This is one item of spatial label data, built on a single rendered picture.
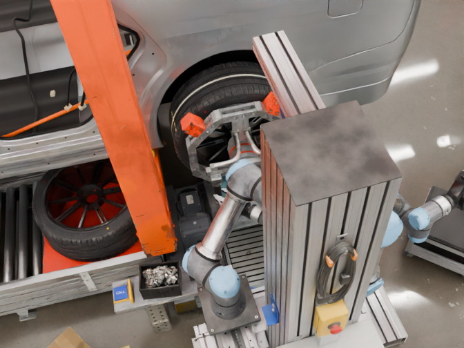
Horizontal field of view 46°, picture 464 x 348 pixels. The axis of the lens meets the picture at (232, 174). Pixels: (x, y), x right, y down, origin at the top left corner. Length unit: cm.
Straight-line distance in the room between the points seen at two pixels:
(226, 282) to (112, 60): 94
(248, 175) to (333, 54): 98
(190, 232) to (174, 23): 118
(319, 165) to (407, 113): 303
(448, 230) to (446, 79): 164
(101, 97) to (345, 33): 130
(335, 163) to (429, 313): 222
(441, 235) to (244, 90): 138
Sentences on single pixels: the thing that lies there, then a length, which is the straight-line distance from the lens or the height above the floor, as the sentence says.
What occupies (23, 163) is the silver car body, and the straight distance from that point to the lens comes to 303.
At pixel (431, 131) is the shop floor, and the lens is 416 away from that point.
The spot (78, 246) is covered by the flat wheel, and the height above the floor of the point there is 46.
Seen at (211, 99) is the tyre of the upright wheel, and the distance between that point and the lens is 262.
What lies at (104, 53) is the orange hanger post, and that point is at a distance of 187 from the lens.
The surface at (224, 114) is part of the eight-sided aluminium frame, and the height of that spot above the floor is 109.
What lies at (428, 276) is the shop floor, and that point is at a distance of 348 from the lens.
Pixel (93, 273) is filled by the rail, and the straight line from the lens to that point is 312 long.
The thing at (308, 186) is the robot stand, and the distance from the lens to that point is 120.
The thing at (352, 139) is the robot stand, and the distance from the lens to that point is 129.
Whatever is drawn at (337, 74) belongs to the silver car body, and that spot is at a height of 103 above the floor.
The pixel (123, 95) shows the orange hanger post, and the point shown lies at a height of 165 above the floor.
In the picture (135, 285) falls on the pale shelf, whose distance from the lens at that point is 291.
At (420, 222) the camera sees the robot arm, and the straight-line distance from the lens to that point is 215.
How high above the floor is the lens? 300
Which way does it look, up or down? 53 degrees down
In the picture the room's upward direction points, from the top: 6 degrees counter-clockwise
